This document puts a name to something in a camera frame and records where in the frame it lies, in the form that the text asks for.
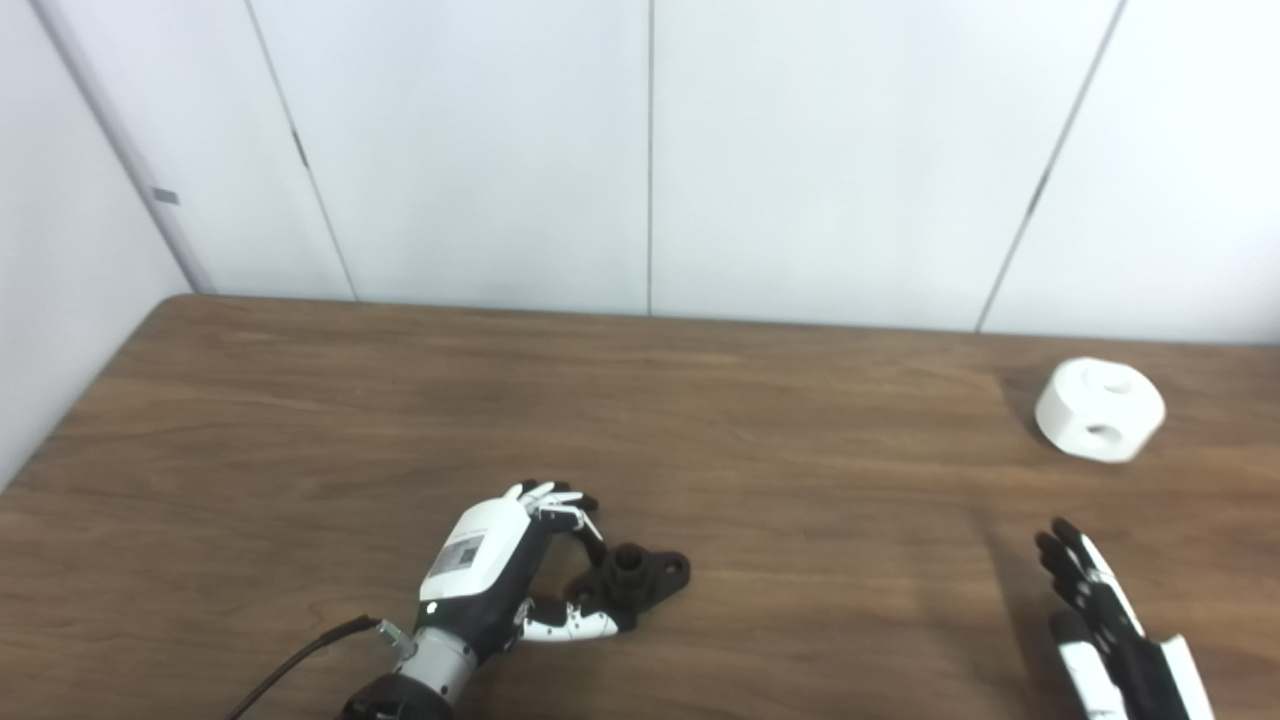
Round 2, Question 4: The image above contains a white and black right hand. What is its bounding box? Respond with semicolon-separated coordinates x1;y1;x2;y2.
1035;517;1216;720

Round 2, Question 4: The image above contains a white and black left hand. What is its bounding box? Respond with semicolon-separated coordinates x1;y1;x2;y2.
418;481;623;661

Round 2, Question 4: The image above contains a black flanged holder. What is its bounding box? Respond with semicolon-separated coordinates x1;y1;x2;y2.
570;543;692;633

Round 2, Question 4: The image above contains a round white piece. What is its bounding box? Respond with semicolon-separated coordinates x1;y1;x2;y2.
1034;357;1167;464

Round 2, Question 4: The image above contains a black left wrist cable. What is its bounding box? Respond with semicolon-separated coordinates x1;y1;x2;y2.
228;614;401;720

